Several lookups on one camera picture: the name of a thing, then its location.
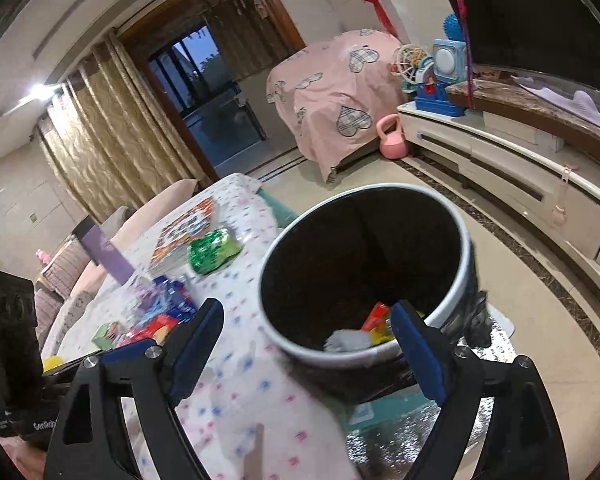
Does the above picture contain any red snack packet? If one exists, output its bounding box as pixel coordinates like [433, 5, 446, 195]
[129, 314, 179, 347]

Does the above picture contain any small green box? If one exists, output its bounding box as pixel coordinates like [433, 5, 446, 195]
[91, 322, 126, 351]

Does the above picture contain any pink child lock strap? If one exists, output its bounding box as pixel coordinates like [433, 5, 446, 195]
[552, 160, 578, 226]

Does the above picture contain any wooden framed glass door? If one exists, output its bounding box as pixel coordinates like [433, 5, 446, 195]
[117, 0, 306, 186]

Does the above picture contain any toy ferris wheel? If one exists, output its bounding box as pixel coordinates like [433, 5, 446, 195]
[392, 44, 433, 93]

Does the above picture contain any white cloth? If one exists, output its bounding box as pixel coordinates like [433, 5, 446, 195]
[510, 74, 600, 133]

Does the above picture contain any white television cabinet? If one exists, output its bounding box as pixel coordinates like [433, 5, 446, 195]
[397, 82, 600, 268]

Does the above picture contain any green snack packet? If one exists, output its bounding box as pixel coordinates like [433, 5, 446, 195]
[187, 227, 243, 276]

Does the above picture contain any teal packet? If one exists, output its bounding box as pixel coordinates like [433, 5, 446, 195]
[347, 390, 433, 428]

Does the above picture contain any pink sofa seat cover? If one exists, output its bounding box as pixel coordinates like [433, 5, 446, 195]
[100, 178, 201, 261]

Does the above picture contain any yellow green wrapper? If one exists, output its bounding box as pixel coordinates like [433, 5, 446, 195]
[370, 322, 398, 345]

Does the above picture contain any white rimmed trash bin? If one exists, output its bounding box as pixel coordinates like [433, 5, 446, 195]
[257, 185, 493, 403]

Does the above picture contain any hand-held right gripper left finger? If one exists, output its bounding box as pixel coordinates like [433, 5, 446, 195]
[44, 298, 226, 480]

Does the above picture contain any striped cushion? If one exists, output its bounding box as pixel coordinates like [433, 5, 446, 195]
[32, 287, 63, 351]
[45, 240, 93, 296]

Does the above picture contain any silver foil mat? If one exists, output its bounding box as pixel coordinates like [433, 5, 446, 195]
[345, 330, 516, 480]

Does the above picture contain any blue spiky ball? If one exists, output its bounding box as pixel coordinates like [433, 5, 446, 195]
[442, 12, 463, 41]

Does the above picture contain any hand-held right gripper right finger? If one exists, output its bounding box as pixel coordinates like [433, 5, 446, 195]
[389, 300, 571, 480]

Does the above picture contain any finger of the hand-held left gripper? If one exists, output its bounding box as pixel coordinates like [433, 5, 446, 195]
[42, 352, 103, 376]

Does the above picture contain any thin pink rod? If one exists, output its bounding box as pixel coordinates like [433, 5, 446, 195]
[445, 0, 477, 111]

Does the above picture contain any pink kettlebell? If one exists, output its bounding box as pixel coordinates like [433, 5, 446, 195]
[377, 114, 407, 160]

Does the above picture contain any golden curtain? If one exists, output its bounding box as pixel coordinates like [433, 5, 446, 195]
[32, 30, 216, 221]

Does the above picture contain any pink heart print cover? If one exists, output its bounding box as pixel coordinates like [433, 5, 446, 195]
[266, 30, 411, 183]

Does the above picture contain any colourful picture book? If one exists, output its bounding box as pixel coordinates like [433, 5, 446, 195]
[147, 197, 216, 273]

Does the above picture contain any blue toy machine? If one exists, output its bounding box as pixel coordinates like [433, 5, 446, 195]
[414, 37, 468, 117]

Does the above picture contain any purple bottle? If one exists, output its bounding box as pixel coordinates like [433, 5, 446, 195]
[80, 217, 136, 285]

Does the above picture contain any orange red packet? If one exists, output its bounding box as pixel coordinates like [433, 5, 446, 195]
[361, 302, 391, 333]

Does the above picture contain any black television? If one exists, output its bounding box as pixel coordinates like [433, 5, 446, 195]
[427, 0, 600, 96]

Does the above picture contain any white crumpled tissue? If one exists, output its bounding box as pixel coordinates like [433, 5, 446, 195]
[324, 329, 373, 352]

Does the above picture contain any blue snack packet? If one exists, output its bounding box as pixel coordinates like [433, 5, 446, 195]
[152, 275, 199, 322]

